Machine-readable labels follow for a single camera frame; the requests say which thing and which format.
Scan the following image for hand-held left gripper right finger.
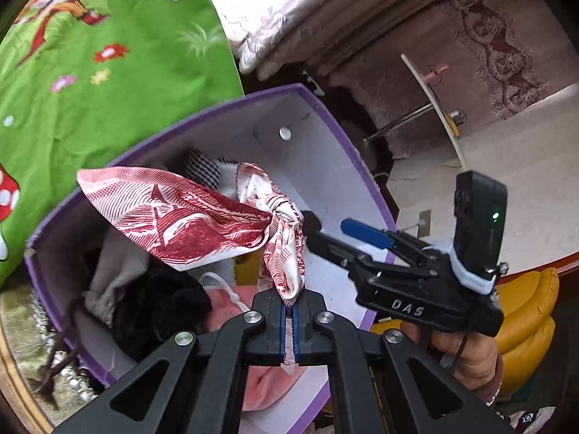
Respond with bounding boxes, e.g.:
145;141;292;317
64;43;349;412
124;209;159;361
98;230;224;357
294;292;516;434

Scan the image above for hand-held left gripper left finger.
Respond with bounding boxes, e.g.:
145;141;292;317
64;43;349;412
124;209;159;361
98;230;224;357
54;290;288;434

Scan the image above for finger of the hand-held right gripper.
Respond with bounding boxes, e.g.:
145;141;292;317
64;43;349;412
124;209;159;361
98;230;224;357
305;230;376;276
340;218;430;254

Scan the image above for pink fleece cloth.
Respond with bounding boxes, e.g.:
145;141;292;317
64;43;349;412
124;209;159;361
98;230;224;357
201;287;308;412

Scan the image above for white fluffy cloth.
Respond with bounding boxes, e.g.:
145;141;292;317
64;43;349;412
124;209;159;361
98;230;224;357
210;157;247;202

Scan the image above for dark furry cloth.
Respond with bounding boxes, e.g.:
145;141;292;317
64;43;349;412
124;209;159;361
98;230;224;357
111;267;213;362

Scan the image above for purple cardboard box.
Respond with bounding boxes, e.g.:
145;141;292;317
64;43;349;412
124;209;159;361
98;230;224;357
25;84;399;434

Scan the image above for black white checkered cloth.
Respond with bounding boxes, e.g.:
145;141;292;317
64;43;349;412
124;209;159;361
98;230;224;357
183;149;222;191

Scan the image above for red white printed scarf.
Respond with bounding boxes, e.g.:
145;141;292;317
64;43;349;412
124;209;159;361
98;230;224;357
77;161;313;303

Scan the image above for grey drawstring pouch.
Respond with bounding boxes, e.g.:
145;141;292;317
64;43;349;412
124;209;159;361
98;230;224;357
38;230;150;410

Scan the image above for person's right forearm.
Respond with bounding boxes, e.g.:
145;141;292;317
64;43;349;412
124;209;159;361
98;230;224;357
475;371;507;410

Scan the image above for person's right hand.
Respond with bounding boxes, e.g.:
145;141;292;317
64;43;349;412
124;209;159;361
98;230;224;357
400;319;503;392

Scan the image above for yellow plush cushion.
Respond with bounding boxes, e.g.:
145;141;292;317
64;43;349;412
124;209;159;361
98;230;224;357
371;267;562;399

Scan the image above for dark printed clothing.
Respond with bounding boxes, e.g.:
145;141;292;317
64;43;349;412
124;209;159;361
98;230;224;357
495;407;557;434

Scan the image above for embroidered brown curtain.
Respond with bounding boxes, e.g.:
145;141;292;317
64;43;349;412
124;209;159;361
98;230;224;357
289;0;579;163

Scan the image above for white lace curtain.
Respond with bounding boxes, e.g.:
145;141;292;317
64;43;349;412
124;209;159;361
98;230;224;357
194;0;317;75

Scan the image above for green cartoon printed bedsheet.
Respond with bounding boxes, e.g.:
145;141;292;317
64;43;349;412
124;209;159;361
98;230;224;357
0;0;245;290

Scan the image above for white plastic cord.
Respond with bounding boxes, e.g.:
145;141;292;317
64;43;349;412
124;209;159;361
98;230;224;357
199;271;252;315

